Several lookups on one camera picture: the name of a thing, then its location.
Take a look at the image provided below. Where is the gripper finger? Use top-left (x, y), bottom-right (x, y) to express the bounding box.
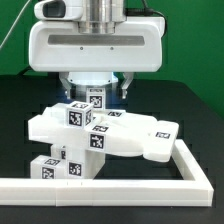
top-left (119, 72), bottom-right (134, 99)
top-left (59, 72), bottom-right (76, 99)

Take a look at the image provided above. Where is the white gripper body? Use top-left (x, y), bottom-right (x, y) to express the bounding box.
top-left (29, 17), bottom-right (165, 72)

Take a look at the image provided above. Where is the white chair back frame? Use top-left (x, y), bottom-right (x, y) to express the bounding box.
top-left (28, 103), bottom-right (179, 162)

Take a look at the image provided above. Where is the white chair seat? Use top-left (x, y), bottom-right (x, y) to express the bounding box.
top-left (51, 144), bottom-right (105, 179)

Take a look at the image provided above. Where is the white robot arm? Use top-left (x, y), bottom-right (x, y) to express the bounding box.
top-left (29, 0), bottom-right (167, 95)

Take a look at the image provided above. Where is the white U-shaped obstacle fence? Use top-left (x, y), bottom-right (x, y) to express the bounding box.
top-left (0, 139), bottom-right (214, 207)

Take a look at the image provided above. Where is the black cable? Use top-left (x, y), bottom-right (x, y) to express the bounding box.
top-left (17, 65), bottom-right (33, 76)

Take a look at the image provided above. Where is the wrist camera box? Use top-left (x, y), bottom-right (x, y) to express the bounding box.
top-left (34, 0), bottom-right (84, 21)

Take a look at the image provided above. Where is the white cable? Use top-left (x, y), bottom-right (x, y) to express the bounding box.
top-left (0, 0), bottom-right (32, 51)

